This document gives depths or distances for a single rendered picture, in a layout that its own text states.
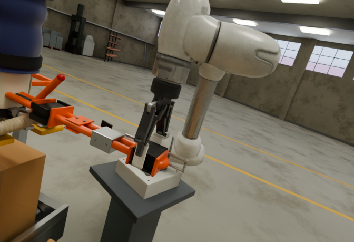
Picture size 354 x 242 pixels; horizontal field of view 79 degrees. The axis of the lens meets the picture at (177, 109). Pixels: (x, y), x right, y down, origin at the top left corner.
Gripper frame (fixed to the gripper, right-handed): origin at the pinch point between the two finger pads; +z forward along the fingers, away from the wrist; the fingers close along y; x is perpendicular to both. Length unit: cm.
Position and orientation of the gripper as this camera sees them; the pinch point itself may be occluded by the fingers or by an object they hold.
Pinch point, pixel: (147, 152)
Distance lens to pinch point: 60.0
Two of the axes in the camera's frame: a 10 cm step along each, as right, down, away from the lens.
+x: 9.0, 3.4, -2.9
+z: -2.8, 9.4, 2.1
